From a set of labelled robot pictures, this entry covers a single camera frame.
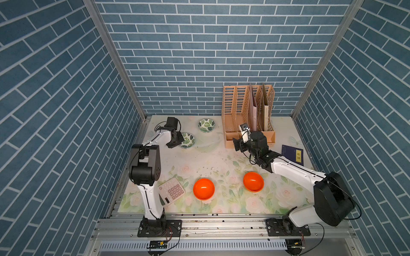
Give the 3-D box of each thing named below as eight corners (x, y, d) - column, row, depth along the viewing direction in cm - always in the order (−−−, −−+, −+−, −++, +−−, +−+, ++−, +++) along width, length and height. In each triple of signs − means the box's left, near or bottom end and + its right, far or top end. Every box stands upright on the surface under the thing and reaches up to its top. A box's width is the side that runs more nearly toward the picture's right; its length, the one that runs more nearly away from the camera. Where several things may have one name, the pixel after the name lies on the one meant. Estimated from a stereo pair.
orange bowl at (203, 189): (193, 201, 83) (192, 198, 79) (194, 181, 90) (194, 178, 86) (214, 201, 83) (214, 198, 80) (214, 181, 90) (214, 178, 86)
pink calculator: (164, 206, 82) (162, 204, 80) (157, 189, 87) (155, 187, 85) (185, 192, 86) (185, 191, 84) (177, 177, 92) (176, 175, 90)
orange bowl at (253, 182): (244, 192, 86) (245, 190, 83) (242, 174, 93) (243, 171, 90) (263, 192, 86) (265, 190, 83) (260, 174, 93) (261, 172, 90)
